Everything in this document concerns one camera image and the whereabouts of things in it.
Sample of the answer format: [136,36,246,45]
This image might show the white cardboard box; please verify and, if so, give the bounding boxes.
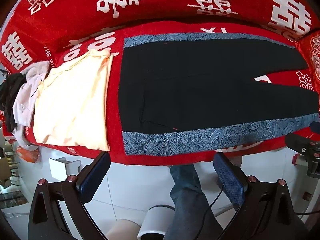
[49,157,82,179]

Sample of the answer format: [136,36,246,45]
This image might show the fluffy pale pink garment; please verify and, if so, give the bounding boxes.
[23,62,51,81]

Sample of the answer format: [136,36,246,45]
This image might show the red embroidered cushion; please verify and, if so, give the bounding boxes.
[296,30,320,93]

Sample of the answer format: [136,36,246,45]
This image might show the black cable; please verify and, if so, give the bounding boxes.
[194,180,227,240]

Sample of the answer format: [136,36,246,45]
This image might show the person's leg in jeans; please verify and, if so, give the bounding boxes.
[167,164,225,240]

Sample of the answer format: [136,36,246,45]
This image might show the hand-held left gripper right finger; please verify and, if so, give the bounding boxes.
[213,152,308,240]

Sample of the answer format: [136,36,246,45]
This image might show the orange plastic bag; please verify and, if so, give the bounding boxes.
[16,146,42,164]

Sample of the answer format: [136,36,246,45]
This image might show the white shirt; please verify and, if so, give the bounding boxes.
[11,76,48,149]

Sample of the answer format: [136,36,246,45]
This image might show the red printed sofa cover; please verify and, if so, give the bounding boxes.
[0,0,320,167]

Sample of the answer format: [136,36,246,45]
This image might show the cream folded garment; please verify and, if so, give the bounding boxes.
[32,49,115,152]

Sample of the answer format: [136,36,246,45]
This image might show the black pants with patterned sides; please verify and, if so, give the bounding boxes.
[117,32,320,157]

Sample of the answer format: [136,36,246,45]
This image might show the white round device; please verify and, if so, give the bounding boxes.
[137,204,181,240]

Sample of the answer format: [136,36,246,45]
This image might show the black crumpled garment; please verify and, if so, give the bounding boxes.
[0,72,27,133]

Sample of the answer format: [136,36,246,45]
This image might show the black metal chair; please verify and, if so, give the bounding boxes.
[0,130,23,189]

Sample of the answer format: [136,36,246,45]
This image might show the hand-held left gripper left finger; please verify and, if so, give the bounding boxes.
[27,151,112,240]

